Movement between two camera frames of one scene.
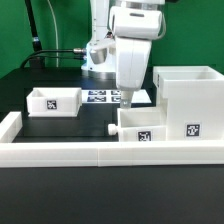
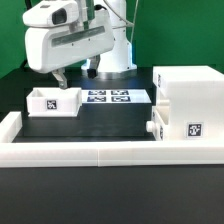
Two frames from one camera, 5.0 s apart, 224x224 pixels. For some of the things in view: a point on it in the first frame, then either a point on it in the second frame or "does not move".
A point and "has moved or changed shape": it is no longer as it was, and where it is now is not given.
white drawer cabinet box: (194, 102) does not move
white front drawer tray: (140, 124) has moved or changed shape
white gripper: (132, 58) → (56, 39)
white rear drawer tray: (54, 101) does not move
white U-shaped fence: (16, 153) does not move
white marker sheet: (112, 96) does not move
